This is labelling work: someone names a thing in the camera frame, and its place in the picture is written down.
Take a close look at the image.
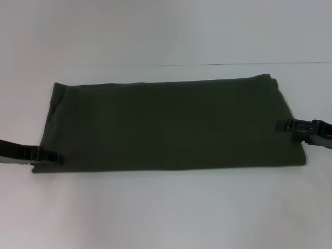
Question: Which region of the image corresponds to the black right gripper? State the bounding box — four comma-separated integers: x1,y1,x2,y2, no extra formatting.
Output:
276,118,332,150

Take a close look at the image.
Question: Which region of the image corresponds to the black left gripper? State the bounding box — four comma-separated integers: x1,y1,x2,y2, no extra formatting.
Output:
0,140,65,165

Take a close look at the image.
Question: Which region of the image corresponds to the dark green FREE t-shirt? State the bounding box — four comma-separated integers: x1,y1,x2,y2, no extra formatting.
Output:
31,74,309,174

